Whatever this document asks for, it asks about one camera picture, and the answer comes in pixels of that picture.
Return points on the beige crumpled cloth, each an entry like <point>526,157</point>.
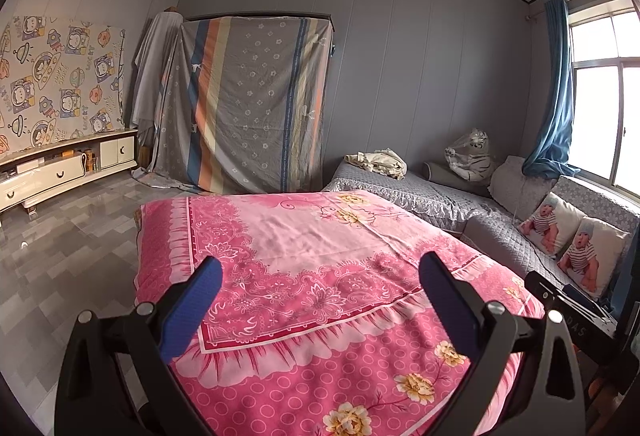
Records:
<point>385,162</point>

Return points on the cream tv cabinet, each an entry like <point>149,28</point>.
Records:
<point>33,176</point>

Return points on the white tiger plush toy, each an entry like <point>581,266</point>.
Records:
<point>469,157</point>

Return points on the grey hanging cloth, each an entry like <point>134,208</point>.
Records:
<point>149,70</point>

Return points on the dark grey bolster pillow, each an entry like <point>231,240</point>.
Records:
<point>441,175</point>

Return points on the left baby print pillow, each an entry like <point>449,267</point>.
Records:
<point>552,225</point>

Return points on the right baby print pillow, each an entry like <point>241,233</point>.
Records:
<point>593,254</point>

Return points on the window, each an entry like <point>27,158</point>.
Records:
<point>605,61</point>

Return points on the striped grey sheet covered wardrobe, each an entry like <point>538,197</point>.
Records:
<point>242,105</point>

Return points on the grey quilted sofa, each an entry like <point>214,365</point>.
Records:
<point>485,225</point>

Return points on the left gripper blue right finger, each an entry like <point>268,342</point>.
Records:
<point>455,302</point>

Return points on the baby print pillow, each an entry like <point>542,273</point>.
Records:
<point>552,225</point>
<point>593,254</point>

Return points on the blue curtain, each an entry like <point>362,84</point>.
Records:
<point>549,157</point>

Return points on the pink floral tablecloth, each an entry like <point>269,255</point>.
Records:
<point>321,326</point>

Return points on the cartoon patterned wall cloth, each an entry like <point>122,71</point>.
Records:
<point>61,79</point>

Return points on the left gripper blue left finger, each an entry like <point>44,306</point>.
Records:
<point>183,307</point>

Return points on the grey cushion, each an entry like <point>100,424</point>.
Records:
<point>520,195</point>

